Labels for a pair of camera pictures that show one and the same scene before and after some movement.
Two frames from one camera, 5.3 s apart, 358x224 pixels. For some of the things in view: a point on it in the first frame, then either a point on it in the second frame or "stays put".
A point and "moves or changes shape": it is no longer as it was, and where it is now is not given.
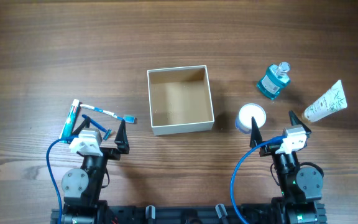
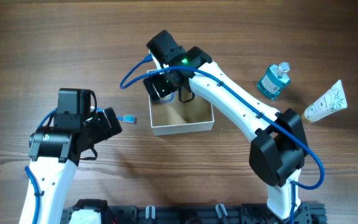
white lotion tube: x=333 y=101 stays put
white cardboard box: x=180 y=100 stays put
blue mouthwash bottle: x=274 y=79 stays put
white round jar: x=243 y=117 moves or changes shape
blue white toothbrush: x=128 y=119 stays put
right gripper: x=268 y=150 → x=155 y=88
